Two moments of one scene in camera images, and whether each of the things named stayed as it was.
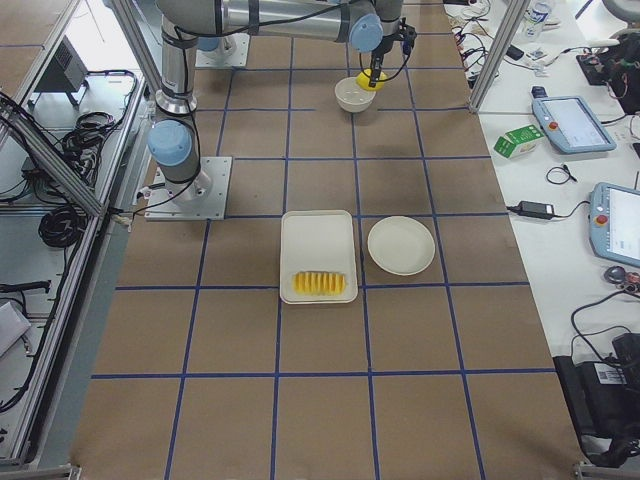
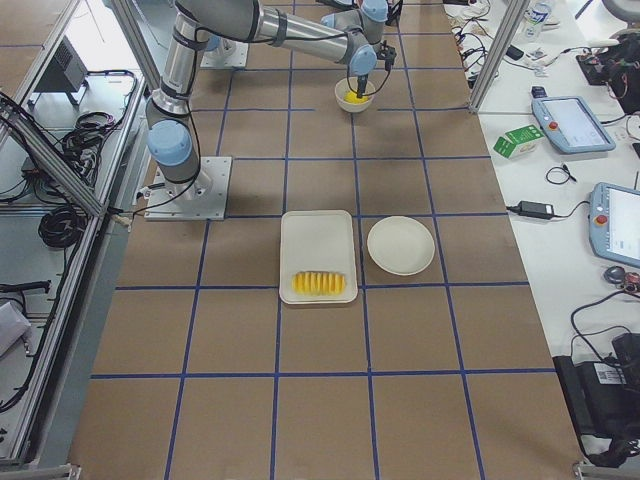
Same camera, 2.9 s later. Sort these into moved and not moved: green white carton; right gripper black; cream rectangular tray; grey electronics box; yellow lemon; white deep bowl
Moved: yellow lemon; right gripper black
Not moved: cream rectangular tray; green white carton; white deep bowl; grey electronics box
